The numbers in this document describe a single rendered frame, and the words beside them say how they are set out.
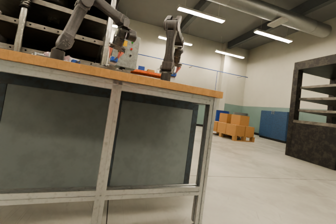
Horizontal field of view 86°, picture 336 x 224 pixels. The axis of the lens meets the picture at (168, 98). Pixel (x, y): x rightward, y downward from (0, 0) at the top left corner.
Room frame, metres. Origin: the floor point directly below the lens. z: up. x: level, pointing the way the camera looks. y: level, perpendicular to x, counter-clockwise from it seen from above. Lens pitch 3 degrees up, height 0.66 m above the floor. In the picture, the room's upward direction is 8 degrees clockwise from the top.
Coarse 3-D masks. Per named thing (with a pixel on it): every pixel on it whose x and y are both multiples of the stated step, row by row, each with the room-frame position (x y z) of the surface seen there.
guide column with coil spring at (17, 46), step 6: (24, 0) 1.62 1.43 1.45; (24, 12) 1.63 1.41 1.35; (24, 18) 1.64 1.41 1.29; (18, 24) 1.62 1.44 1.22; (24, 24) 1.65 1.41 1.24; (18, 30) 1.62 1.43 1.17; (24, 30) 1.67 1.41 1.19; (18, 36) 1.63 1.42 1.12; (18, 42) 1.63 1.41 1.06; (18, 48) 1.64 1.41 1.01
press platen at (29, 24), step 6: (0, 18) 1.60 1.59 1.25; (6, 18) 1.62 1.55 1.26; (12, 18) 1.64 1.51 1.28; (30, 24) 1.71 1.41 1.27; (36, 24) 1.71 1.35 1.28; (42, 30) 1.74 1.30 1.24; (48, 30) 1.75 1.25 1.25; (54, 30) 1.77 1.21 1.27; (60, 30) 1.79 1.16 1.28; (78, 36) 1.86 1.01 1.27; (84, 36) 1.89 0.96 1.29; (90, 42) 1.92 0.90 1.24; (96, 42) 1.94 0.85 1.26; (102, 42) 1.96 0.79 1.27
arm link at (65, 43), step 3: (66, 39) 0.91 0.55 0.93; (60, 42) 0.89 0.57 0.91; (63, 42) 0.90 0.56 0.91; (66, 42) 0.91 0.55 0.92; (69, 42) 0.92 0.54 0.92; (57, 45) 0.88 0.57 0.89; (60, 45) 0.89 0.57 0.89; (63, 45) 0.90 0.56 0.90; (66, 45) 0.91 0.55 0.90; (57, 48) 0.90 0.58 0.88; (60, 48) 0.89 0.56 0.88; (63, 48) 0.90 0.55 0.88
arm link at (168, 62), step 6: (168, 24) 1.09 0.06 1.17; (174, 24) 1.08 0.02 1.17; (168, 30) 1.10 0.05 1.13; (174, 30) 1.09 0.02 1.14; (168, 36) 1.10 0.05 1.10; (174, 36) 1.11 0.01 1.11; (168, 42) 1.11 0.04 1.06; (168, 48) 1.11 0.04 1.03; (168, 54) 1.12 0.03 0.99; (168, 60) 1.12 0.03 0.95; (162, 66) 1.13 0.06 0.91; (168, 66) 1.12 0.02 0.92
